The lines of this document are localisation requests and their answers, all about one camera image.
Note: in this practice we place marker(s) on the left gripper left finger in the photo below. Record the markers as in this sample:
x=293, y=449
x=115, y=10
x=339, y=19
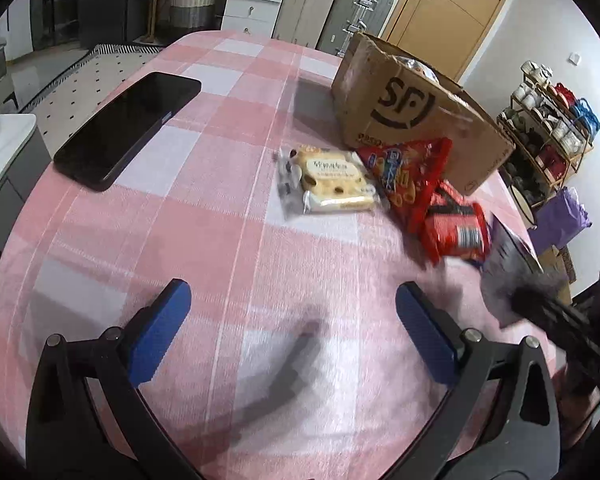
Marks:
x=87, y=418

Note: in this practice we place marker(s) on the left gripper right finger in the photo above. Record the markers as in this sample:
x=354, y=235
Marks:
x=498, y=418

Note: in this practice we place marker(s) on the purple snack bag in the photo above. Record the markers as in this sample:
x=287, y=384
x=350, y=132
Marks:
x=509, y=265

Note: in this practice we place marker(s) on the nougat cracker packet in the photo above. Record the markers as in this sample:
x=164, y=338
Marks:
x=313, y=180

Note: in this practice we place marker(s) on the person's right hand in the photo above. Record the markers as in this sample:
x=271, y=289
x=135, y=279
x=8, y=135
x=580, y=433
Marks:
x=575, y=412

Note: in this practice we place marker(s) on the purple plastic bag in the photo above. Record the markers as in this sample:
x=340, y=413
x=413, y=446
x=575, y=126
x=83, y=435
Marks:
x=559, y=221

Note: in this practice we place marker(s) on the red oreo packet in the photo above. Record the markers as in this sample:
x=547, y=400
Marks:
x=454, y=227

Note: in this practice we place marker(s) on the wooden shoe rack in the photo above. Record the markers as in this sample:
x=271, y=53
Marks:
x=552, y=131

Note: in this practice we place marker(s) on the pink checkered tablecloth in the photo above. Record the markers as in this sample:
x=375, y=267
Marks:
x=292, y=362

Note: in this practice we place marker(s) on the red triangular snack bag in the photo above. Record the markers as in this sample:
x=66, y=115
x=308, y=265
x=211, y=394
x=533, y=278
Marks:
x=408, y=173

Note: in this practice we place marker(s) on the black smartphone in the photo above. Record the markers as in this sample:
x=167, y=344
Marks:
x=103, y=147

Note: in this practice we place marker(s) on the brown cardboard box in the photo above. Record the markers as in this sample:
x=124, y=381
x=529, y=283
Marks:
x=378, y=101

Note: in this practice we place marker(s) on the dotted white rug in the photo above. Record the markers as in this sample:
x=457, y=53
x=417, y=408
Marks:
x=63, y=105

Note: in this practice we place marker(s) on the wooden door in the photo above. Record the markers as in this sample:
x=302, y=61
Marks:
x=445, y=34

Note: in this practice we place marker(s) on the silver suitcase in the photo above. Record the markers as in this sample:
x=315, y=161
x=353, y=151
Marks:
x=346, y=18

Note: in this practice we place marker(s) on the black refrigerator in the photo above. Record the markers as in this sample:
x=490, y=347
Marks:
x=88, y=22

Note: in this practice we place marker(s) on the woven laundry basket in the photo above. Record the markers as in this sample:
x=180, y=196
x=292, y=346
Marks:
x=191, y=14

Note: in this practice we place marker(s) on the beige suitcase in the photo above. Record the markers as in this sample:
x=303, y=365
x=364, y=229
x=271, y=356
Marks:
x=301, y=21

